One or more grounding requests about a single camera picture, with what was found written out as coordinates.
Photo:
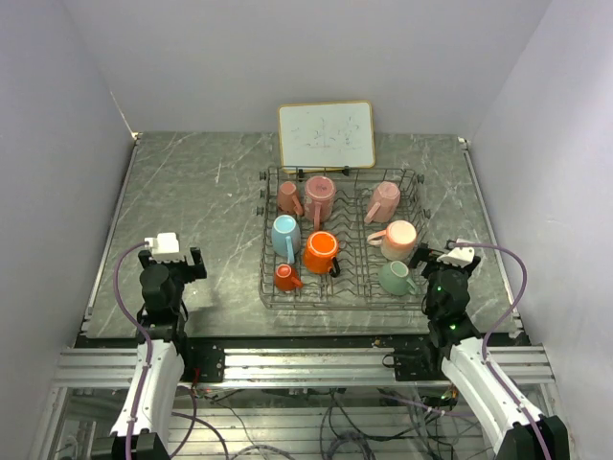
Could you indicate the salmon pink mug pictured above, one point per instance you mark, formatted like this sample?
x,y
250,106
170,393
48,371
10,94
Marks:
x,y
288,199

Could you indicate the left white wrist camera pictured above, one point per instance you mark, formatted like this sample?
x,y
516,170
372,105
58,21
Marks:
x,y
164,245

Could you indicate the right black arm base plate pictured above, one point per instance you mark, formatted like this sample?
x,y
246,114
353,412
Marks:
x,y
421,364

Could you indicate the pink faceted mug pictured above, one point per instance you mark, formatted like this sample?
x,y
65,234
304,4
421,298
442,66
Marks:
x,y
383,202

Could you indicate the mint green cup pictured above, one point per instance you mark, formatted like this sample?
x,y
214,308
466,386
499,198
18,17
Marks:
x,y
394,277

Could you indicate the grey wire dish rack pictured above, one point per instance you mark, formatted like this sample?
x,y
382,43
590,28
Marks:
x,y
356,287

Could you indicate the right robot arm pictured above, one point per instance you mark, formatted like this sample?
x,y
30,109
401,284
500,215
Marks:
x,y
515,427

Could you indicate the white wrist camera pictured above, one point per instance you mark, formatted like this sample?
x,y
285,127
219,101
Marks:
x,y
164,245
458,254

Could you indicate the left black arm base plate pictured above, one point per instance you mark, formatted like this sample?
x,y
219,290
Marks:
x,y
204,364

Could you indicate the dusty pink mug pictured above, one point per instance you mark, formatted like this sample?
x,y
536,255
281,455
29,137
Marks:
x,y
319,198

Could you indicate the white whiteboard with wooden frame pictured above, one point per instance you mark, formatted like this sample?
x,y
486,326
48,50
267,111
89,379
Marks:
x,y
314,137

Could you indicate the pale pink gradient mug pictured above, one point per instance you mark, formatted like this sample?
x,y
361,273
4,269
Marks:
x,y
396,241

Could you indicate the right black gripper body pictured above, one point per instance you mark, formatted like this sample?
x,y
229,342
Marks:
x,y
426,254

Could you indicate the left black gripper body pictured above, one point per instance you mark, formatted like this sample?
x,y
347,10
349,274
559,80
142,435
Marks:
x,y
179,269

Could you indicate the small orange cup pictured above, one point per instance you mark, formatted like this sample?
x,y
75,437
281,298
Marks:
x,y
286,278

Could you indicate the light blue mug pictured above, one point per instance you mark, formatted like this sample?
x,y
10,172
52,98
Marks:
x,y
286,237

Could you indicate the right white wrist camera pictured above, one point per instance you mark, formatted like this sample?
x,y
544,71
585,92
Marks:
x,y
458,254

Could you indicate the large orange mug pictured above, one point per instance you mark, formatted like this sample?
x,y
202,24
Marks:
x,y
320,255

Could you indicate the aluminium frame rail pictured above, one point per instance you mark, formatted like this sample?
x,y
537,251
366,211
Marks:
x,y
244,368

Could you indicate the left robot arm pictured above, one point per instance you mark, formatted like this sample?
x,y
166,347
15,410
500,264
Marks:
x,y
141,430

